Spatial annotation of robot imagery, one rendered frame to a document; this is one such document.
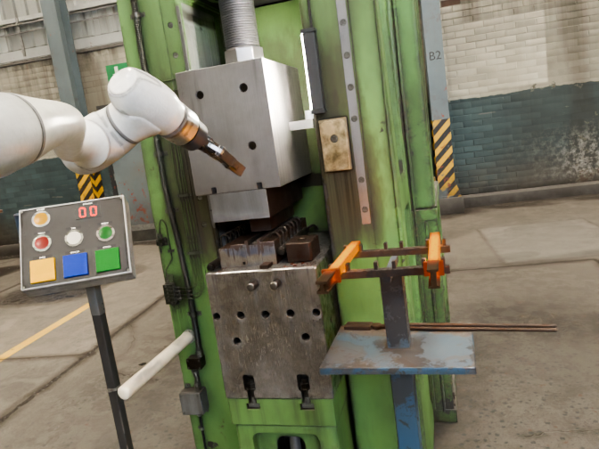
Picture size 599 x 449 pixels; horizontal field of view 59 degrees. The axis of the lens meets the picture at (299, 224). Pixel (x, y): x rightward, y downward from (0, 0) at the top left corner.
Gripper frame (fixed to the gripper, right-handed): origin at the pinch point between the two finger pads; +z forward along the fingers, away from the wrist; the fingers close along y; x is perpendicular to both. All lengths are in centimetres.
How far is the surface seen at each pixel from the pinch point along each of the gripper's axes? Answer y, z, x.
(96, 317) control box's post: -45, 27, -65
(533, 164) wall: -99, 602, 258
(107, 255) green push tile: -40, 12, -42
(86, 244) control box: -48, 9, -43
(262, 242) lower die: -5.9, 35.9, -13.9
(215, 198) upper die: -23.6, 24.9, -8.8
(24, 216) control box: -68, -2, -45
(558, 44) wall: -124, 535, 394
